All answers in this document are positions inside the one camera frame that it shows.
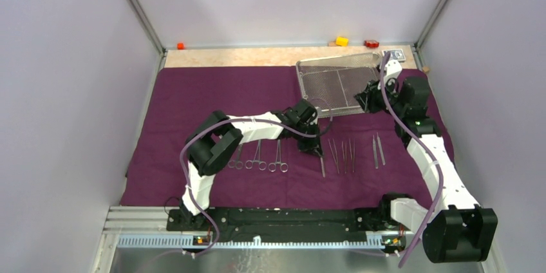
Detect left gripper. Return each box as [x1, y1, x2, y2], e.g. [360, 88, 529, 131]
[292, 120, 324, 158]

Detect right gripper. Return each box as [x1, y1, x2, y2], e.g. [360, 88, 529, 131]
[354, 75, 406, 118]

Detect steel angled tweezers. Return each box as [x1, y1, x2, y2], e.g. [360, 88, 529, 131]
[319, 156, 326, 178]

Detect steel curved tweezers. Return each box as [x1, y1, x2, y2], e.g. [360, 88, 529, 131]
[341, 141, 348, 173]

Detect steel hemostat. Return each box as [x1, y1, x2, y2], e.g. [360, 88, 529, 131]
[267, 140, 288, 173]

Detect metal mesh instrument tray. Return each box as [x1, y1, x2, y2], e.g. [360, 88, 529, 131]
[296, 52, 382, 118]

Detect purple cloth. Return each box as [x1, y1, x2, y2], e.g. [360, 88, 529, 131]
[120, 66, 432, 209]

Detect steel forceps clamp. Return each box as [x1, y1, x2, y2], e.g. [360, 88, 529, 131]
[245, 140, 267, 171]

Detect blue playing card deck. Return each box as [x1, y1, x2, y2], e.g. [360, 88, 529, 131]
[382, 49, 406, 62]

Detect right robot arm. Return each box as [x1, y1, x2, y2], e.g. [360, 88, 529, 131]
[355, 77, 498, 266]

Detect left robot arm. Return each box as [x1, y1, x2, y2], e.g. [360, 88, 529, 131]
[179, 99, 325, 230]

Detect red small block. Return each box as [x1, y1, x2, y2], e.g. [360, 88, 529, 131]
[363, 39, 380, 48]

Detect yellow small block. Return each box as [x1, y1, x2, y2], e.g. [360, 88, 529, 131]
[335, 36, 349, 47]

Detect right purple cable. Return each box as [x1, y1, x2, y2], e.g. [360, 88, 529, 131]
[379, 51, 444, 268]

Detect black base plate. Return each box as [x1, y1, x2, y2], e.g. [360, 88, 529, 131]
[166, 207, 386, 243]

